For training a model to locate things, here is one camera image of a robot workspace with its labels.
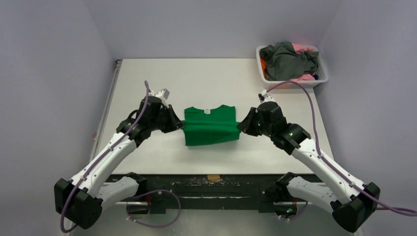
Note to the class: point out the green t shirt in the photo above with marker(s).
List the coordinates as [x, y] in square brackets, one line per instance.
[203, 127]

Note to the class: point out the aluminium frame rail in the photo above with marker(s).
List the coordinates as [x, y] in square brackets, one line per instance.
[83, 206]

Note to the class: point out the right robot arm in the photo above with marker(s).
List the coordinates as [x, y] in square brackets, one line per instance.
[325, 169]

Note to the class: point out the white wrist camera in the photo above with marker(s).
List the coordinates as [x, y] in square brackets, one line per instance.
[161, 94]
[265, 97]

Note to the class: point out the white laundry basket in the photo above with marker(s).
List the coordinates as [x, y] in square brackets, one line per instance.
[321, 75]

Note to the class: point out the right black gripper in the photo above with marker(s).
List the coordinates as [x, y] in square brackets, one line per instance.
[250, 121]

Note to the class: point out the left side aluminium rail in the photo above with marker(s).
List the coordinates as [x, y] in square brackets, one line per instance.
[102, 133]

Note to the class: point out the pink t shirt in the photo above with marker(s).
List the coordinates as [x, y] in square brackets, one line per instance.
[299, 49]

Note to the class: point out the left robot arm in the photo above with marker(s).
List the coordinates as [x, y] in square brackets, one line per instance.
[97, 172]

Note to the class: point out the orange t shirt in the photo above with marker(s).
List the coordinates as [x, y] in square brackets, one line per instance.
[263, 66]

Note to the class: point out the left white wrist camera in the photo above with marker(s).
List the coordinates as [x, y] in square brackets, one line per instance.
[161, 94]

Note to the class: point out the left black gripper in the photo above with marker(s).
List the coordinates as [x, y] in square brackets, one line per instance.
[174, 123]

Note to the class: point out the brown tape piece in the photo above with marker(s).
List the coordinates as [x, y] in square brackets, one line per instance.
[213, 178]

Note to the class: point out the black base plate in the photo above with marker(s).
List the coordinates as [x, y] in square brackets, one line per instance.
[227, 192]

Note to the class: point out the grey t shirt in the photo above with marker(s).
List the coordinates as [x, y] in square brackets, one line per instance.
[283, 63]

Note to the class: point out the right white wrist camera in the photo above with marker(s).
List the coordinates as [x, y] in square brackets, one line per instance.
[265, 97]

